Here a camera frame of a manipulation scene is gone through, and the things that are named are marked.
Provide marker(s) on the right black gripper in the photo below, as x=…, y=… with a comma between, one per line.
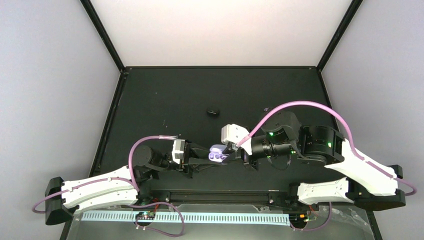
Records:
x=246, y=159

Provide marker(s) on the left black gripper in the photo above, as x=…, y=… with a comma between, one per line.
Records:
x=200, y=151

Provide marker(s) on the lavender earbud charging case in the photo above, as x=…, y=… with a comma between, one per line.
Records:
x=218, y=148

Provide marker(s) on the black earbud charging case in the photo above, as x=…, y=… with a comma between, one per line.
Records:
x=212, y=111

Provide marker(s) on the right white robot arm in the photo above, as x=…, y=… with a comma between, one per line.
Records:
x=365, y=183

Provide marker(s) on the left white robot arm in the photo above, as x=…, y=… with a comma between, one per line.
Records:
x=125, y=185

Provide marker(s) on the small circuit board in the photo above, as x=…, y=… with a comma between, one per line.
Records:
x=145, y=216

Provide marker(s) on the clear plastic bag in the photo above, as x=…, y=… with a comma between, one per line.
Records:
x=345, y=214

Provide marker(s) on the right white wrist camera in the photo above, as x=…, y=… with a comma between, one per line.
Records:
x=237, y=136

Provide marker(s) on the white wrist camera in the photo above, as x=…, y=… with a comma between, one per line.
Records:
x=237, y=136
x=178, y=150

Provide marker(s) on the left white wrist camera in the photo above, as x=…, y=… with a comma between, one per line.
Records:
x=178, y=150

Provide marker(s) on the black front rail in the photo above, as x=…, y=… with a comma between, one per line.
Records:
x=222, y=196

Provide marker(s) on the white slotted cable duct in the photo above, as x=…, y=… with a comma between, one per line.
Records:
x=278, y=219

